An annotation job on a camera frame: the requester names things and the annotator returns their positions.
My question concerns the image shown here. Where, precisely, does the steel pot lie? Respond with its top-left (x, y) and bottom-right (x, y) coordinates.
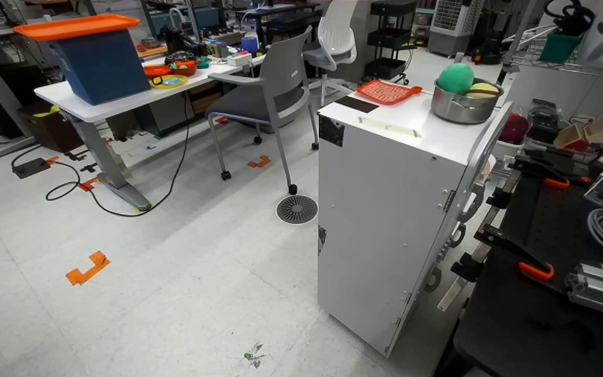
top-left (431, 79), bottom-right (505, 125)

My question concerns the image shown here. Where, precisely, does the aluminium profile bar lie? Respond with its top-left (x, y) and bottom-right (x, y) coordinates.
top-left (565, 262), bottom-right (603, 322)

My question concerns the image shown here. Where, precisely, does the blue storage bin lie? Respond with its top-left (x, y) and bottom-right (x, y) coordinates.
top-left (49, 29), bottom-right (152, 106)

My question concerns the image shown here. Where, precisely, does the white air cooler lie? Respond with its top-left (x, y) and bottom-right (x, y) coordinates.
top-left (428, 0), bottom-right (486, 58)

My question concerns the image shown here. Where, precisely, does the green bin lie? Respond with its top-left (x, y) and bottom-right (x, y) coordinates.
top-left (538, 32), bottom-right (584, 64)

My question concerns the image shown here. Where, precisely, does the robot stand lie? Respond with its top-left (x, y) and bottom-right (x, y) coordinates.
top-left (434, 157), bottom-right (603, 377)

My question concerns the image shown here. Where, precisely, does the yellow plush toy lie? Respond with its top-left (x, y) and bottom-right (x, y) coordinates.
top-left (466, 82), bottom-right (500, 99)

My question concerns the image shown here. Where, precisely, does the black cable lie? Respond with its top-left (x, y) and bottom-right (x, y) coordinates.
top-left (44, 93), bottom-right (192, 218)

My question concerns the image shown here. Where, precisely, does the green plush ball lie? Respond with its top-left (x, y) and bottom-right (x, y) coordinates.
top-left (437, 63), bottom-right (475, 95)

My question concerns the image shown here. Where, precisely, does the white toy kitchen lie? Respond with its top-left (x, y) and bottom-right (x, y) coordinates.
top-left (317, 79), bottom-right (515, 359)

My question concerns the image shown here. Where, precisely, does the white office chair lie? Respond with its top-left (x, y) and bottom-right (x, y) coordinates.
top-left (303, 0), bottom-right (359, 108)

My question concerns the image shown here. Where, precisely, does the cardboard box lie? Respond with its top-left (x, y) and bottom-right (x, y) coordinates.
top-left (553, 114), bottom-right (603, 153)

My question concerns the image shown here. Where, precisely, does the wire shelf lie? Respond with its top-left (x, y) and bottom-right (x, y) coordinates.
top-left (505, 25), bottom-right (603, 80)

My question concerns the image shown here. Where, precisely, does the red bowl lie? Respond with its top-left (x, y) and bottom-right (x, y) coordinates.
top-left (170, 60), bottom-right (198, 77)

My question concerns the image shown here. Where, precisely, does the grey toy kitchen handle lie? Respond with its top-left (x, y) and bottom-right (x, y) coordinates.
top-left (424, 267), bottom-right (442, 293)
top-left (448, 222), bottom-right (467, 249)
top-left (457, 183), bottom-right (486, 224)

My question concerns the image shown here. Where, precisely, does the grey chair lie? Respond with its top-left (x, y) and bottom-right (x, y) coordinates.
top-left (205, 26), bottom-right (319, 196)

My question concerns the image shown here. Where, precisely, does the white table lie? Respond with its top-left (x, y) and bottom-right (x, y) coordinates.
top-left (34, 51), bottom-right (266, 212)

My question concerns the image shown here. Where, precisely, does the yellow plate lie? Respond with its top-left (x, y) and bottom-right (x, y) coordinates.
top-left (149, 74), bottom-right (189, 90)

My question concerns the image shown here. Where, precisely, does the orange tray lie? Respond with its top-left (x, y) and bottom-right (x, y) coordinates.
top-left (12, 14), bottom-right (141, 42)

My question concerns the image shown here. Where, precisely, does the black waste bin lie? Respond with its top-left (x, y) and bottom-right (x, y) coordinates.
top-left (18, 102), bottom-right (85, 153)

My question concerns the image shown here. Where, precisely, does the round floor drain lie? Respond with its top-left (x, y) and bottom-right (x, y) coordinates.
top-left (276, 194), bottom-right (319, 225)

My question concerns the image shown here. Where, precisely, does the orange silicone mat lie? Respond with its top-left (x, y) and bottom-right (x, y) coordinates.
top-left (356, 79), bottom-right (423, 106)

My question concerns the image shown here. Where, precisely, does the black clamp orange handle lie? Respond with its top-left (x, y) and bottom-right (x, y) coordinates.
top-left (450, 224), bottom-right (555, 284)
top-left (486, 156), bottom-right (593, 210)

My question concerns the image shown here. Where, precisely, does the black power brick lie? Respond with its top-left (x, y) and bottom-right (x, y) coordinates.
top-left (11, 157), bottom-right (51, 180)

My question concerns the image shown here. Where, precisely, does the black rolling cart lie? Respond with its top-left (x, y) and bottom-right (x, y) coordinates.
top-left (363, 0), bottom-right (418, 85)

